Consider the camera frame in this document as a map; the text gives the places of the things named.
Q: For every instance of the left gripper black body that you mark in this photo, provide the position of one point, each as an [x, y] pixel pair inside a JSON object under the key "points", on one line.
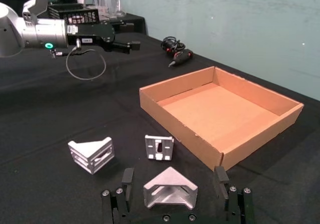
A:
{"points": [[97, 33]]}

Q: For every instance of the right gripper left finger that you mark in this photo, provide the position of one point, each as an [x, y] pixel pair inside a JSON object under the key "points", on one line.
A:
{"points": [[113, 206]]}

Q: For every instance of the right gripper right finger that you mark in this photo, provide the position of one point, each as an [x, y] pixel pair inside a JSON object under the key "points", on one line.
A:
{"points": [[240, 206]]}

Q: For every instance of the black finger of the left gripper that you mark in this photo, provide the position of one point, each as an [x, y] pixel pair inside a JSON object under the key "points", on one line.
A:
{"points": [[123, 47]]}

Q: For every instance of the black rack with steel bars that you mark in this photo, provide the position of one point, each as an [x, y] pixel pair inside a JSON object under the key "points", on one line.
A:
{"points": [[75, 14]]}

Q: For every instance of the clear plastic case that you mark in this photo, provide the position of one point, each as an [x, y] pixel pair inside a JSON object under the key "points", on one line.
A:
{"points": [[110, 2]]}

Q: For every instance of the black table cloth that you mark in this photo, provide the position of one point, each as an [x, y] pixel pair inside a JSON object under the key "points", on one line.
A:
{"points": [[50, 114]]}

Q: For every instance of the shallow brown cardboard tray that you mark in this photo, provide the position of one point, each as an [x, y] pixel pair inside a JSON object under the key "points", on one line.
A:
{"points": [[215, 114]]}

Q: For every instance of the aluminium corner bracket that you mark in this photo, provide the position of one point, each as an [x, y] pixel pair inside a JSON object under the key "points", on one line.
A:
{"points": [[170, 184], [91, 154], [158, 148]]}

